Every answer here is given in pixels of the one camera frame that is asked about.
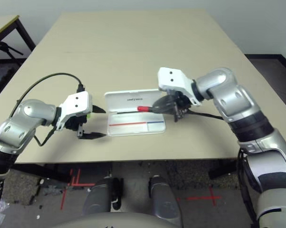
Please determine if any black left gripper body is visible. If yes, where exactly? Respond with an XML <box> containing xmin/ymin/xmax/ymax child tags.
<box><xmin>66</xmin><ymin>113</ymin><xmax>89</xmax><ymax>133</ymax></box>

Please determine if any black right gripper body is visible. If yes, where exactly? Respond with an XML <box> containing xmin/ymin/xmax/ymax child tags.
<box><xmin>172</xmin><ymin>91</ymin><xmax>190</xmax><ymax>123</ymax></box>

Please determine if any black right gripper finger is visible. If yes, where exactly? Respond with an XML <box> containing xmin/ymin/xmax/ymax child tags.
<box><xmin>153</xmin><ymin>94</ymin><xmax>177</xmax><ymax>108</ymax></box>
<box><xmin>149</xmin><ymin>106</ymin><xmax>177</xmax><ymax>117</ymax></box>

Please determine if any black whiteboard marker red cap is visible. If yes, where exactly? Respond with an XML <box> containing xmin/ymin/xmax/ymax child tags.
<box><xmin>137</xmin><ymin>105</ymin><xmax>158</xmax><ymax>114</ymax></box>

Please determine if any white plastic pencil case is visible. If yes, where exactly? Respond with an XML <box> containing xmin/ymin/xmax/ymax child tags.
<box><xmin>104</xmin><ymin>88</ymin><xmax>167</xmax><ymax>137</ymax></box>

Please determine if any grey left robot leg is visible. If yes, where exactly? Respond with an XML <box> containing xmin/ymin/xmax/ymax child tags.
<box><xmin>82</xmin><ymin>177</ymin><xmax>124</xmax><ymax>214</ymax></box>

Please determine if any grey robot leg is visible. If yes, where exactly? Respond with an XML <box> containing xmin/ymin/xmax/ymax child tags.
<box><xmin>82</xmin><ymin>177</ymin><xmax>124</xmax><ymax>214</ymax></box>
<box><xmin>149</xmin><ymin>175</ymin><xmax>183</xmax><ymax>224</ymax></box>

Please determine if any black table foot bar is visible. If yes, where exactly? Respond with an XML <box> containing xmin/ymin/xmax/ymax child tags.
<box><xmin>11</xmin><ymin>163</ymin><xmax>71</xmax><ymax>185</ymax></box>
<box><xmin>208</xmin><ymin>159</ymin><xmax>238</xmax><ymax>180</ymax></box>

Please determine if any dark shaggy floor mat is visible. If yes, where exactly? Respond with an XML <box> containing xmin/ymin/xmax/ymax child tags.
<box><xmin>166</xmin><ymin>160</ymin><xmax>229</xmax><ymax>188</ymax></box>
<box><xmin>0</xmin><ymin>63</ymin><xmax>21</xmax><ymax>105</ymax></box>

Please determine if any grey right robot leg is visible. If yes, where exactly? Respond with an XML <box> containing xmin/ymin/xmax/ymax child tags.
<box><xmin>149</xmin><ymin>175</ymin><xmax>183</xmax><ymax>224</ymax></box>

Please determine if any beige robot torso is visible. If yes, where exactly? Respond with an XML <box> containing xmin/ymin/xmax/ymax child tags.
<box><xmin>38</xmin><ymin>211</ymin><xmax>181</xmax><ymax>228</ymax></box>

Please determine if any black tripod stand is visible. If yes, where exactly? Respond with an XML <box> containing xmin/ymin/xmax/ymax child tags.
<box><xmin>0</xmin><ymin>38</ymin><xmax>24</xmax><ymax>66</ymax></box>

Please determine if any side table with black legs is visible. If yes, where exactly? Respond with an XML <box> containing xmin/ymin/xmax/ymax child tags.
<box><xmin>0</xmin><ymin>15</ymin><xmax>36</xmax><ymax>52</ymax></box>

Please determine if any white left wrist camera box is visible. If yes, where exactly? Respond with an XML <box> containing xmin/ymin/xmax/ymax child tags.
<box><xmin>59</xmin><ymin>91</ymin><xmax>93</xmax><ymax>132</ymax></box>

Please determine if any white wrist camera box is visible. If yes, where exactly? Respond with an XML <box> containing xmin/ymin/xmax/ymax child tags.
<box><xmin>59</xmin><ymin>91</ymin><xmax>93</xmax><ymax>132</ymax></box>
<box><xmin>157</xmin><ymin>67</ymin><xmax>203</xmax><ymax>106</ymax></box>

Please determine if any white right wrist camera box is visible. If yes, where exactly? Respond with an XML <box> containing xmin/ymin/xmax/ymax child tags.
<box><xmin>157</xmin><ymin>67</ymin><xmax>203</xmax><ymax>106</ymax></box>

